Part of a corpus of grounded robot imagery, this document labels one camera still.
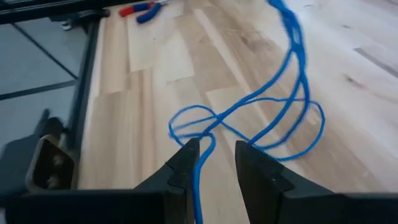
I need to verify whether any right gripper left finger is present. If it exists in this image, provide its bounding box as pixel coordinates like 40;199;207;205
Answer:
6;138;200;224

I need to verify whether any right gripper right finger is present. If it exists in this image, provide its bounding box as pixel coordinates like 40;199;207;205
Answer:
235;140;398;224

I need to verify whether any blue cord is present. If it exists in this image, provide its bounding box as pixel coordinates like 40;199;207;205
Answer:
167;0;326;224

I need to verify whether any dark metal bracket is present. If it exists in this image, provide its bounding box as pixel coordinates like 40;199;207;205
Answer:
25;134;76;191

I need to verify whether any red and blue wire bundle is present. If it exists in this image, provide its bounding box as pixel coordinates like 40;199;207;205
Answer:
119;0;163;24

